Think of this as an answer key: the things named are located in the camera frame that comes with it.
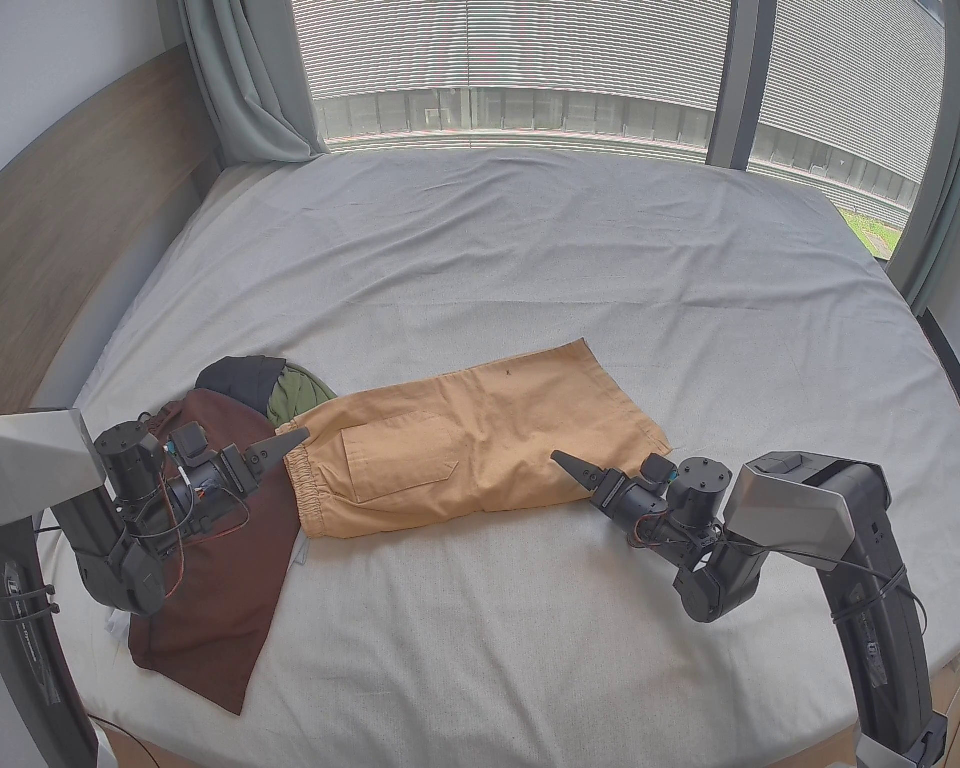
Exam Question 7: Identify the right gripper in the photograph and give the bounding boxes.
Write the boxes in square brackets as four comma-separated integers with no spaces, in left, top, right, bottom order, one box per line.
[591,467,676,545]

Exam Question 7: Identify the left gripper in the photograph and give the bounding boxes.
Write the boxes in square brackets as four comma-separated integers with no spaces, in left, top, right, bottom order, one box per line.
[176,442,262,524]

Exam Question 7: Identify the tan shorts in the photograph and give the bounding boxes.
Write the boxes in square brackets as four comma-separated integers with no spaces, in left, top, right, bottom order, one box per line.
[273,339,673,541]

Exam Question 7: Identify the bed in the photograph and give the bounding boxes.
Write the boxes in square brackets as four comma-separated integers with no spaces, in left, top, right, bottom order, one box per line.
[0,45,960,768]

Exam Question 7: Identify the black garment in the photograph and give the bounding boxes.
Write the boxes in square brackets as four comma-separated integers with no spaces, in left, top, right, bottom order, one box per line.
[196,356,291,415]

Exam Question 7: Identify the green garment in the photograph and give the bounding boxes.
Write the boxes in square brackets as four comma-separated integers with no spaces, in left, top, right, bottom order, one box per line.
[266,365,339,426]

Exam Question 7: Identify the brown garment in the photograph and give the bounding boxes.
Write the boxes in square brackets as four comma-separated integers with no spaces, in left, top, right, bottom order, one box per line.
[123,390,303,716]

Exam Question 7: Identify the grey-green curtain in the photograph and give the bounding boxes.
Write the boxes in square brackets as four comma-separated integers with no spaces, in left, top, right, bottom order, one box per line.
[180,0,331,165]
[887,0,960,320]

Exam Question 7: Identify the window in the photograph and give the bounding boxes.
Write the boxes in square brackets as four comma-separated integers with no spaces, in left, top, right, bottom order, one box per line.
[288,0,948,264]

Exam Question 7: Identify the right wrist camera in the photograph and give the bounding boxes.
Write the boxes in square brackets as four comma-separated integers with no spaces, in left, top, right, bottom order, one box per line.
[641,453,681,492]

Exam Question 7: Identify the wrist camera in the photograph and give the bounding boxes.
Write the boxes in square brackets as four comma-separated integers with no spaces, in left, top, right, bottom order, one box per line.
[641,453,681,492]
[168,423,216,465]

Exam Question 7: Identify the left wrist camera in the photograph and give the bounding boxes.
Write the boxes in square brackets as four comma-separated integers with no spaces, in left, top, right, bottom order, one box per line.
[168,423,216,465]

